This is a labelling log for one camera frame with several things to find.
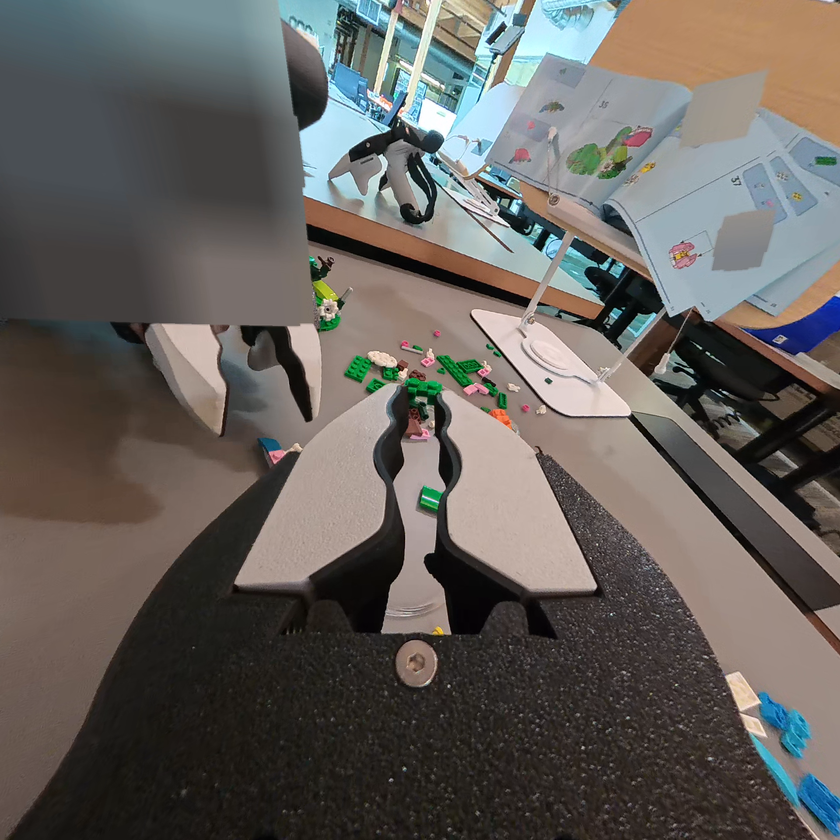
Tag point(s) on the small lego flower build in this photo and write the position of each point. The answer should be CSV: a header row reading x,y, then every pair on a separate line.
x,y
325,289

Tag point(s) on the pile of green pink lego pieces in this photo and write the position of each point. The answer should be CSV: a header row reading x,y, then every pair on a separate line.
x,y
358,367

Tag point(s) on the orange brick separator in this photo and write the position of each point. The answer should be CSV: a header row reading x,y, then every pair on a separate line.
x,y
500,418

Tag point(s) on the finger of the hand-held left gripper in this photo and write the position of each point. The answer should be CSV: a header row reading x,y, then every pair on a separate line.
x,y
312,361
184,361

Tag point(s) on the ceiling projector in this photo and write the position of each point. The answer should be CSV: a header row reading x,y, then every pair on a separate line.
x,y
505,36

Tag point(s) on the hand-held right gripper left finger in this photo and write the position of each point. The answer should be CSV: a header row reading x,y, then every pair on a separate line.
x,y
321,505

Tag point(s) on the green curved lego slope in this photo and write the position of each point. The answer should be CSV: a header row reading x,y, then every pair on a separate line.
x,y
430,500

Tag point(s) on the pile of blue white lego pieces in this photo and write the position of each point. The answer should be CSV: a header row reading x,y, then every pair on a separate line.
x,y
774,712

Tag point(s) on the spare hand-held gripper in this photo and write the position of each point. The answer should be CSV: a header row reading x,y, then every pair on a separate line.
x,y
400,174

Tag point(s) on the black office chair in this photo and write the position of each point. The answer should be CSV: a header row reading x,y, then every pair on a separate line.
x,y
617,282
722,354

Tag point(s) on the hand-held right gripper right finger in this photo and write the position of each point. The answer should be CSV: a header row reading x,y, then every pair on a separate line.
x,y
518,512

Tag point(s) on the lego instruction booklet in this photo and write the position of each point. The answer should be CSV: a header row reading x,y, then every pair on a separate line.
x,y
656,262

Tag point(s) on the blue plastic bin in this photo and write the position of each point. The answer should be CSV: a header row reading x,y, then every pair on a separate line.
x,y
807,334

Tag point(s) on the blue pink lego piece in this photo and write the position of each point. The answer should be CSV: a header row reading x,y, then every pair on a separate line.
x,y
269,449

